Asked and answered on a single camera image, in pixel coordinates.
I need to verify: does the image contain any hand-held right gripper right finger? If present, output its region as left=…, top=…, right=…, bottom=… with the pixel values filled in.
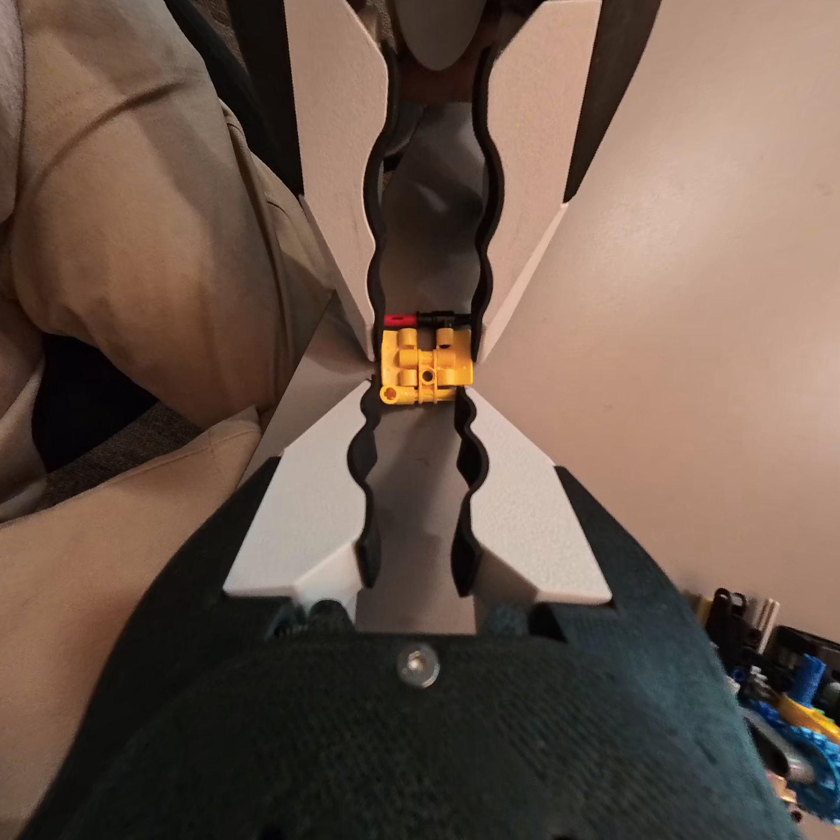
left=455, top=386, right=614, bottom=635

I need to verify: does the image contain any person's leg in beige pants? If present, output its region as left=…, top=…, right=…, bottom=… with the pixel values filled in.
left=0, top=407, right=277, bottom=840
left=0, top=0, right=339, bottom=427

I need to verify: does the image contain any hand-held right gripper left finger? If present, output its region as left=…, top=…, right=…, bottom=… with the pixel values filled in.
left=223, top=384, right=385, bottom=623

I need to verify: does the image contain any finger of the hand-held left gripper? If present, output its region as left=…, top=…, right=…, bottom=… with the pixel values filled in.
left=285, top=0, right=403, bottom=366
left=471, top=0, right=602, bottom=366

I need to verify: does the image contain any pile of lego pieces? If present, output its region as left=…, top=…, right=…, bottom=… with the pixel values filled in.
left=682, top=587, right=840, bottom=821

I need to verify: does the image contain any yellow lego assembly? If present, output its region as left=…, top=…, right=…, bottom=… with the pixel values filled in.
left=379, top=328, right=475, bottom=404

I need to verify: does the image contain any black lego axle red tip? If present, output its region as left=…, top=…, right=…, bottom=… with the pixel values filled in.
left=384, top=310, right=473, bottom=328

